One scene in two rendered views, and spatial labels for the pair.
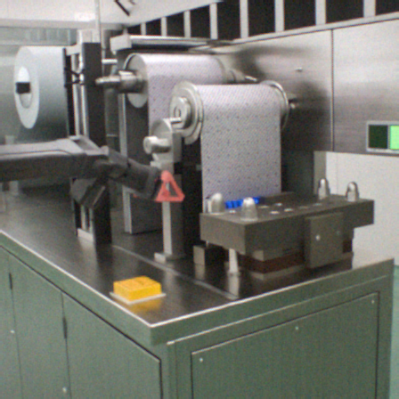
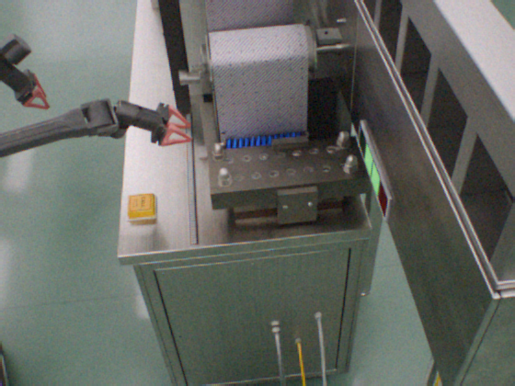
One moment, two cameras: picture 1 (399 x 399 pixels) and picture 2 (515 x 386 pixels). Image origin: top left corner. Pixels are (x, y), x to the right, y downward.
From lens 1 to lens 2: 1.09 m
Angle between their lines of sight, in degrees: 45
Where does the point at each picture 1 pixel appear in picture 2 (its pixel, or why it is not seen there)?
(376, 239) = not seen: outside the picture
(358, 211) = (346, 185)
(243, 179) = (262, 119)
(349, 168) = not seen: outside the picture
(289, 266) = (263, 215)
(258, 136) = (280, 86)
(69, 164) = (74, 133)
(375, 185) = not seen: outside the picture
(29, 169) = (40, 142)
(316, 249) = (284, 213)
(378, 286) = (349, 245)
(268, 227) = (235, 195)
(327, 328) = (286, 265)
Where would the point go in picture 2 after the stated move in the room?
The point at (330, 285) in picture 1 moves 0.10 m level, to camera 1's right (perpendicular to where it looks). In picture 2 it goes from (288, 243) to (324, 256)
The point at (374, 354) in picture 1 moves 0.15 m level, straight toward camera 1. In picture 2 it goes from (342, 282) to (307, 314)
